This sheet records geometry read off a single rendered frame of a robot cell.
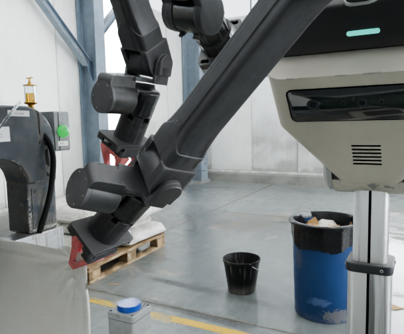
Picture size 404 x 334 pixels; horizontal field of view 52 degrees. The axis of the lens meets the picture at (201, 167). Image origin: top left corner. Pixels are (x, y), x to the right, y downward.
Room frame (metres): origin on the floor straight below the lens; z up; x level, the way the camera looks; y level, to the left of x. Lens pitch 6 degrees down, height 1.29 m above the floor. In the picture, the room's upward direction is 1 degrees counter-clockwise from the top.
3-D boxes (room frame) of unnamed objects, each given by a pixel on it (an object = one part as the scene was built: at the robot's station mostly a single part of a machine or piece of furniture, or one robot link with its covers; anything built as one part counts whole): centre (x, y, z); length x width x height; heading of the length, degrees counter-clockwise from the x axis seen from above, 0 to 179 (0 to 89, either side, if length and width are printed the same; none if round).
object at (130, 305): (1.00, 0.19, 0.84); 0.06 x 0.06 x 0.02
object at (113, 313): (1.00, 0.19, 0.81); 0.08 x 0.08 x 0.06; 62
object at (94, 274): (4.01, 1.05, 0.07); 1.20 x 0.82 x 0.14; 154
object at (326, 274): (2.73, -0.82, 0.32); 0.51 x 0.48 x 0.65; 152
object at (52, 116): (0.97, 0.35, 1.28); 0.08 x 0.05 x 0.09; 62
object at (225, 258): (3.12, -0.29, 0.13); 0.30 x 0.30 x 0.26
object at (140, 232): (4.20, 0.72, 0.20); 0.67 x 0.43 x 0.15; 152
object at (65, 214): (3.65, 0.99, 0.56); 0.66 x 0.42 x 0.15; 152
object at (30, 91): (0.91, 0.37, 1.37); 0.03 x 0.02 x 0.03; 62
